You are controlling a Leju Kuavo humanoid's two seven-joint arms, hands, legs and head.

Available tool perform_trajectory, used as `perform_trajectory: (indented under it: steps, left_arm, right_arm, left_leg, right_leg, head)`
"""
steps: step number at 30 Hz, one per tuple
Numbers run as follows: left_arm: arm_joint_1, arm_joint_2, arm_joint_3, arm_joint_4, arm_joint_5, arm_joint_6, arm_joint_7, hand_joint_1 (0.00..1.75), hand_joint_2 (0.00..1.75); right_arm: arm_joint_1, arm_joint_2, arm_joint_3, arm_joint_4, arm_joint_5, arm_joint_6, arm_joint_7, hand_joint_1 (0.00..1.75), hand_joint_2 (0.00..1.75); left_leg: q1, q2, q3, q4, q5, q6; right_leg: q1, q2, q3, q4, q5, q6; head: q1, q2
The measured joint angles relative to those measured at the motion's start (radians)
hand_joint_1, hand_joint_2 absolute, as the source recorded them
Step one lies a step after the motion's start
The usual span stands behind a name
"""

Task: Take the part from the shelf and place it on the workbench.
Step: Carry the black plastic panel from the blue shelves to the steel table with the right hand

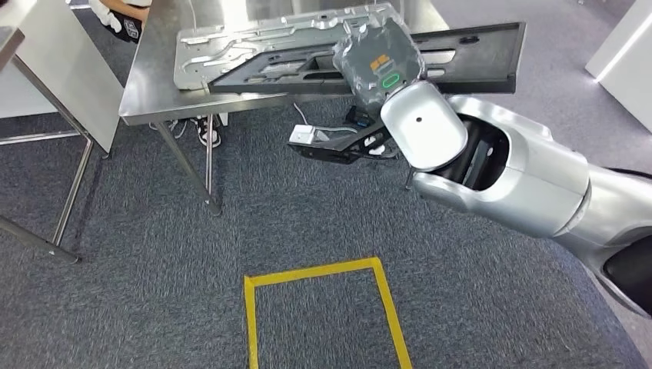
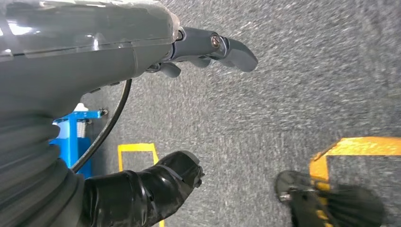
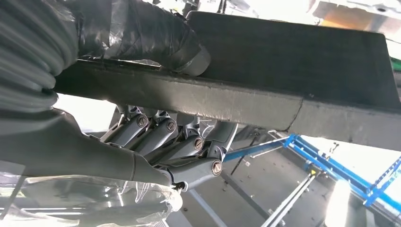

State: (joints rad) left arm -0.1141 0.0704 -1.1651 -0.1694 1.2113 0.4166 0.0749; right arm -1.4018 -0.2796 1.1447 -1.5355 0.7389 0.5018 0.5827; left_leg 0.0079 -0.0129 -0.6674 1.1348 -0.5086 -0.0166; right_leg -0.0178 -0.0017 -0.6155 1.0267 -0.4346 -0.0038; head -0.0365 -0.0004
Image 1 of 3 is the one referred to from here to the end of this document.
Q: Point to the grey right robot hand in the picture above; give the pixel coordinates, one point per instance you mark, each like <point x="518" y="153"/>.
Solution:
<point x="377" y="61"/>

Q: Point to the black plastic panel part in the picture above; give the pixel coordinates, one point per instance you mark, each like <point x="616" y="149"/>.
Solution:
<point x="479" y="61"/>

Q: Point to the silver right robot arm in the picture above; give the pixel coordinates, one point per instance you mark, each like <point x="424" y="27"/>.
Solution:
<point x="535" y="188"/>

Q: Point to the person's forearm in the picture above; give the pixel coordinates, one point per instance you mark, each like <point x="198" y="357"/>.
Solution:
<point x="127" y="7"/>

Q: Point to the steel workbench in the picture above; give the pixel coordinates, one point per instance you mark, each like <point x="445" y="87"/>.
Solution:
<point x="153" y="91"/>

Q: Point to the black box device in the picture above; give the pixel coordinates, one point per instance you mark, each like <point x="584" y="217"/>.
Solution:
<point x="359" y="118"/>

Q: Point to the stamped steel panel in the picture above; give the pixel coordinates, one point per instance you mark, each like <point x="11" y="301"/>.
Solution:
<point x="229" y="46"/>

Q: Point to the white cabinet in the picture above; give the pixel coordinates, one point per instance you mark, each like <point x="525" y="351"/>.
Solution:
<point x="626" y="61"/>

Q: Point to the person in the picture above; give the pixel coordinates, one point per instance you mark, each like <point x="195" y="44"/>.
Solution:
<point x="127" y="25"/>

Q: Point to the white cloth glove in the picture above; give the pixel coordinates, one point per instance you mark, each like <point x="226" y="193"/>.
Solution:
<point x="104" y="15"/>

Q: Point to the yellow floor tape square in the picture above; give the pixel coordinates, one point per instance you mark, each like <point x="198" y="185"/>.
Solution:
<point x="249" y="316"/>

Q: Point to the white panel steel-leg table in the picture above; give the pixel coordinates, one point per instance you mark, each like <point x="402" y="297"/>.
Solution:
<point x="66" y="71"/>

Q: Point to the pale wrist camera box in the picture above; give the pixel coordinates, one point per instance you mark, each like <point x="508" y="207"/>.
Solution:
<point x="302" y="135"/>

